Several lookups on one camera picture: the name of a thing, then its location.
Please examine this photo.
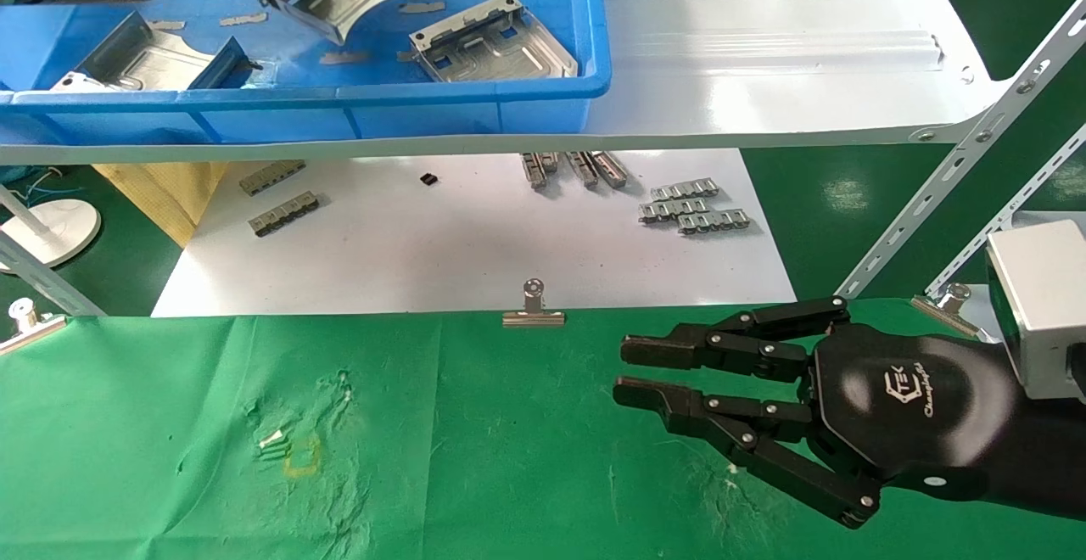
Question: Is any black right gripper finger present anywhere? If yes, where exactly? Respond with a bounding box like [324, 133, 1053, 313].
[621, 295, 851, 383]
[613, 376, 883, 530]

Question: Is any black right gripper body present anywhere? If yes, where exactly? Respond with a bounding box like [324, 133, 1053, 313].
[802, 327, 1019, 501]

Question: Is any grey metal link strip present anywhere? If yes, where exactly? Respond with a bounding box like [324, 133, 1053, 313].
[239, 160, 306, 197]
[249, 192, 320, 238]

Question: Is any silver metal link strip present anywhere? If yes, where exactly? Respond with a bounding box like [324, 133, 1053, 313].
[676, 209, 751, 236]
[651, 178, 720, 201]
[638, 198, 709, 225]

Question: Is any silver binder clip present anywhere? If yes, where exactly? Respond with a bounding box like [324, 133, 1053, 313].
[502, 278, 566, 328]
[910, 283, 981, 339]
[0, 299, 67, 356]

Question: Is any white slotted angle bar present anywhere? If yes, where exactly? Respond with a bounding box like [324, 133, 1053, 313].
[925, 125, 1086, 298]
[842, 13, 1086, 294]
[0, 229, 107, 316]

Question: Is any yellow woven bag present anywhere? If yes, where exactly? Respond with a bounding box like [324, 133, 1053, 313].
[93, 161, 230, 249]

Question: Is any blue plastic tray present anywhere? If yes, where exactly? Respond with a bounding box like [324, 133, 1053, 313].
[0, 0, 612, 147]

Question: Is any green cloth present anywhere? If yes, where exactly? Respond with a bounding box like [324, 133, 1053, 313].
[0, 297, 1086, 560]

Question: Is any white metal shelf board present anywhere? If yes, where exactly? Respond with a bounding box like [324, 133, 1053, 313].
[0, 0, 1010, 166]

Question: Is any white round stand base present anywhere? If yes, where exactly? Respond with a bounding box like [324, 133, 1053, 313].
[0, 187, 103, 271]

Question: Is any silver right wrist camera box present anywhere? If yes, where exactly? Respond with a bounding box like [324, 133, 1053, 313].
[986, 221, 1086, 400]

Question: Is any thin blue cable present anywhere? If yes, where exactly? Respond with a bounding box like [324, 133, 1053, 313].
[0, 165, 64, 204]

